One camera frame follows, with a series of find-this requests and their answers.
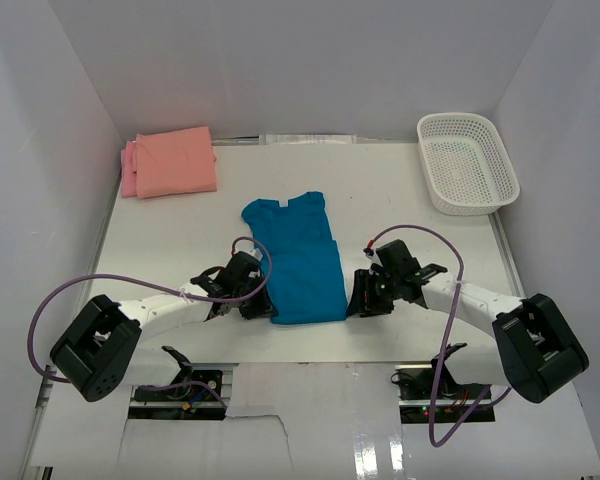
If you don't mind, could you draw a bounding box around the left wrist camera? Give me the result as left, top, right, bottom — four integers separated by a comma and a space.
231, 248, 262, 265

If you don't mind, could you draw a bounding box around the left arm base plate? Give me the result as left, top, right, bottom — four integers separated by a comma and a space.
128, 367, 232, 421

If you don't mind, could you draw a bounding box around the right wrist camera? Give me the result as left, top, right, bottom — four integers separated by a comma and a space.
363, 246, 384, 275

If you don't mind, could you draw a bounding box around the white paper sheet at back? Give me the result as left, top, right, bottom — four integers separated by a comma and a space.
259, 134, 357, 145

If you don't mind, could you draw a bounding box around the folded pink t shirt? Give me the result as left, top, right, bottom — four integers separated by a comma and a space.
120, 141, 137, 198

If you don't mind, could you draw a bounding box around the white perforated plastic basket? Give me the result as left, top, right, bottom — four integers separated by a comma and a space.
416, 112, 520, 216

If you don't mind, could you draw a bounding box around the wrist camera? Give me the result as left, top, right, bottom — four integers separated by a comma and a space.
363, 246, 384, 275
231, 248, 262, 265

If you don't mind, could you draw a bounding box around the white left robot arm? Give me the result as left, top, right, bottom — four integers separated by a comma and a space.
50, 251, 277, 402

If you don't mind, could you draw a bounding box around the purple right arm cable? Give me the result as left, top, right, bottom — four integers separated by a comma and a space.
363, 223, 513, 448

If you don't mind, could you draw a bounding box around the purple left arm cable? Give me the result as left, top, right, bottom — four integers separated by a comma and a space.
26, 235, 274, 411

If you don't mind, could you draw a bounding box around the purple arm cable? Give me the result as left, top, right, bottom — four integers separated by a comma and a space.
26, 235, 274, 411
363, 223, 513, 448

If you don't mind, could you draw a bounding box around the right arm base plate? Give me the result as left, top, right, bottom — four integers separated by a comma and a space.
390, 364, 485, 425

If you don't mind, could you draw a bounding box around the folded salmon t shirt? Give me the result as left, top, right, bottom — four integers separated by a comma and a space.
134, 126, 217, 199

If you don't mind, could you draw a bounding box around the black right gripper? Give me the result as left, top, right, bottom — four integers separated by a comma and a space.
346, 269, 401, 318

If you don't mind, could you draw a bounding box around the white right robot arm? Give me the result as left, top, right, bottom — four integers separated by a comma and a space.
346, 240, 590, 404

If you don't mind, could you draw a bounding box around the blue t shirt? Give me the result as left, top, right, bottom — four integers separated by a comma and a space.
242, 191, 347, 326

